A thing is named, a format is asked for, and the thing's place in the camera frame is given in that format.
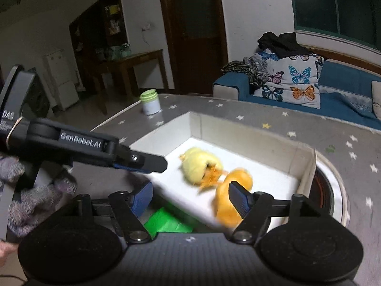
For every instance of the butterfly print pillow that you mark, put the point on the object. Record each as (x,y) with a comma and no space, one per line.
(292,79)

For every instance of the white cardboard box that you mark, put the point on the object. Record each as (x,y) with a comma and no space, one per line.
(278,166)

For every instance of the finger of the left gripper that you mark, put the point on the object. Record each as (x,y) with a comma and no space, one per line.
(136,161)

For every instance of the yellow plush chick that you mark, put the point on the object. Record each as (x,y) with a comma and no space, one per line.
(202,168)

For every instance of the blue sofa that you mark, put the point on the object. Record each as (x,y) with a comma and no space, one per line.
(337,91)

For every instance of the dark wooden door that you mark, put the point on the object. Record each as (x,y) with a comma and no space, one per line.
(197,43)

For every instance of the green plastic bag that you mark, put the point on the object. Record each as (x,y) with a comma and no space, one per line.
(163,221)

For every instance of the white jar green lid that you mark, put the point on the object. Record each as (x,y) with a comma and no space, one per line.
(150,102)

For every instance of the gloved left hand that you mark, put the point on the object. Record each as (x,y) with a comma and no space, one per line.
(30,194)

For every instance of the dark window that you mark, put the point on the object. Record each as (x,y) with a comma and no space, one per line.
(355,20)

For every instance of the black clothes pile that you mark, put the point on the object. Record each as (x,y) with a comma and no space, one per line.
(284,45)

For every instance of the wooden side table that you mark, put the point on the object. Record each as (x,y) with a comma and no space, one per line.
(124,69)

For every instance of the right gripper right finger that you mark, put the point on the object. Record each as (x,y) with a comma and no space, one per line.
(259,208)

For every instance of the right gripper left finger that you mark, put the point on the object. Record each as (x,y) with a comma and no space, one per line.
(124,210)

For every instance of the grey cushion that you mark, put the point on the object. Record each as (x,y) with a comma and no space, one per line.
(376,98)

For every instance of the orange rubber duck toy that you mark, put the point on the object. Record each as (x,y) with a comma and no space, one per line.
(224,210)

